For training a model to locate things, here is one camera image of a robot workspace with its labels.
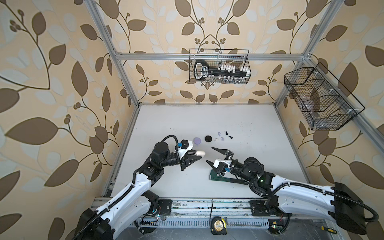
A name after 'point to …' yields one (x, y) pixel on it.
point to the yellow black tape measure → (218, 226)
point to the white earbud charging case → (200, 153)
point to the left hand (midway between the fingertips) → (200, 154)
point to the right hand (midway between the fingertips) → (211, 152)
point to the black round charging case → (208, 138)
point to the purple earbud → (219, 134)
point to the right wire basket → (325, 104)
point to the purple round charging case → (197, 140)
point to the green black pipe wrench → (214, 176)
